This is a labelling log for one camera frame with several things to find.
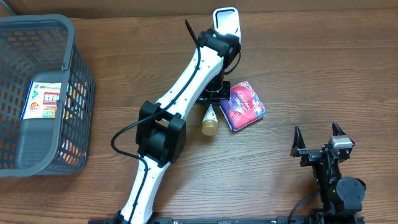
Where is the grey plastic shopping basket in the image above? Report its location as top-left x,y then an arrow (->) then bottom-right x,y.
1,14 -> 95,178

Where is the red purple Carefree pack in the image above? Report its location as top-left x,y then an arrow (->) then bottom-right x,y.
220,81 -> 266,131

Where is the white barcode scanner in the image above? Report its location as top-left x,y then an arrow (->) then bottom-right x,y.
213,7 -> 241,43

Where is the white blue wipes pack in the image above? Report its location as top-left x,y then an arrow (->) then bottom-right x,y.
21,81 -> 62,119

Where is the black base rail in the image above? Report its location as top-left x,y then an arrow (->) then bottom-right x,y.
88,216 -> 366,224

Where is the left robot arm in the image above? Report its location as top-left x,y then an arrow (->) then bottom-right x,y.
114,28 -> 241,223

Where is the orange Kleenex tissue pack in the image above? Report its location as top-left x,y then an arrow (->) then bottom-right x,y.
59,83 -> 88,165

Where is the white floral cream tube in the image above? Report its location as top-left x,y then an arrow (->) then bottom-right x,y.
201,105 -> 218,136

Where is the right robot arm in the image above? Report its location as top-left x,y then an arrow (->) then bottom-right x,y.
287,122 -> 366,223

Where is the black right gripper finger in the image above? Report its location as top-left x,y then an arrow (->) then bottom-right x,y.
290,125 -> 306,157
332,121 -> 346,136

